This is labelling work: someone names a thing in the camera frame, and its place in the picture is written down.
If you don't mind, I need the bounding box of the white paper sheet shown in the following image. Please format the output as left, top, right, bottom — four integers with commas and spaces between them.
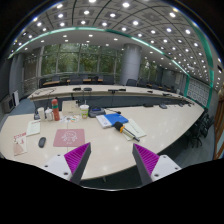
26, 120, 40, 136

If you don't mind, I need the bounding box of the paper cup green print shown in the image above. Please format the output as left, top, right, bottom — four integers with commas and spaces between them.
80, 105, 89, 119

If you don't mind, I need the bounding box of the white cup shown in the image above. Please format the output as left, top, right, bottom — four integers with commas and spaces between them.
37, 107, 45, 121

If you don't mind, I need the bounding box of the white tissue box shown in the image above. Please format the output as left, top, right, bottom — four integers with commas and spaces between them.
62, 101, 80, 116

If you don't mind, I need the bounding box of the pink mouse pad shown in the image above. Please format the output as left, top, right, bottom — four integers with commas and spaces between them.
53, 129, 85, 147

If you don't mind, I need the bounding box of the colourful sticker sheet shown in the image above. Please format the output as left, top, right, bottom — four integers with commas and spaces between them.
60, 115, 79, 123

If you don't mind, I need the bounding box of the red white booklet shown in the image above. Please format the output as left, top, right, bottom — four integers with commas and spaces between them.
13, 132, 27, 156

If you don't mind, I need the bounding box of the black office chair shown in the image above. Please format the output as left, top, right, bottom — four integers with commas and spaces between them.
187, 109, 215, 147

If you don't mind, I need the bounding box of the black computer mouse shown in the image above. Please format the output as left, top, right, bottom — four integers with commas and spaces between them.
38, 137, 46, 148

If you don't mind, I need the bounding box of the glass jar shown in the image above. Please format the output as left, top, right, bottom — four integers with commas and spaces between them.
45, 108, 53, 121

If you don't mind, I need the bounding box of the blue notebook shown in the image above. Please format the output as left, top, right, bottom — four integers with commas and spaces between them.
105, 113, 128, 125

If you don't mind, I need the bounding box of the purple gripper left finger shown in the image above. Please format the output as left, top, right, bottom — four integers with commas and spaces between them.
43, 142, 92, 186

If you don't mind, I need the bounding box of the red thermos bottle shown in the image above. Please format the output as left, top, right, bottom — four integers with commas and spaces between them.
51, 99, 60, 121

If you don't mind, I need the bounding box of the white paper document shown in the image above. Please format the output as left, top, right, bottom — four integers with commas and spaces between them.
124, 118, 146, 138

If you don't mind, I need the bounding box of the grey round pillar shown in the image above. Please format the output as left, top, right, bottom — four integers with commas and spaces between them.
120, 43, 142, 85

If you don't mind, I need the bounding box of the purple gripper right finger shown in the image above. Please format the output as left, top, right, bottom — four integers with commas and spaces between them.
131, 143, 183, 186

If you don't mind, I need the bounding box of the white book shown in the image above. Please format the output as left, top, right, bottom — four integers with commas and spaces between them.
96, 115, 112, 128

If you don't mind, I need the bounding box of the long conference desk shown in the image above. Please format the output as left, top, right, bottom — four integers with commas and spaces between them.
29, 85, 194, 109

